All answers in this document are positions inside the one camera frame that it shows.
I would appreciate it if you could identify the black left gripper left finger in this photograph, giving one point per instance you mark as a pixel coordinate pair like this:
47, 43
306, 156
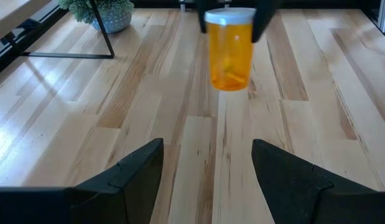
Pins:
130, 186

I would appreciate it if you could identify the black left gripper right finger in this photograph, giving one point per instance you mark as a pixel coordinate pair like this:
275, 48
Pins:
298, 196

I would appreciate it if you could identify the large orange pill bottle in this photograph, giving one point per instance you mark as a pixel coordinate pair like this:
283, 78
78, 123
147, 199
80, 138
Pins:
229, 56

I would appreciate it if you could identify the green potted plant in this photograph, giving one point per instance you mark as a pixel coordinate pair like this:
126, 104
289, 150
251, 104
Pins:
114, 21

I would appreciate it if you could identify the silver aluminium bracket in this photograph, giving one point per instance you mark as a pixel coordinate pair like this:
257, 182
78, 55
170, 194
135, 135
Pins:
384, 15

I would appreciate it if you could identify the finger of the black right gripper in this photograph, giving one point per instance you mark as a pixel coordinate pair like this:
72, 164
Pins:
265, 15
203, 15

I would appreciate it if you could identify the wooden shelf with black legs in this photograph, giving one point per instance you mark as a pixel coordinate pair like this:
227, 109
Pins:
12, 18

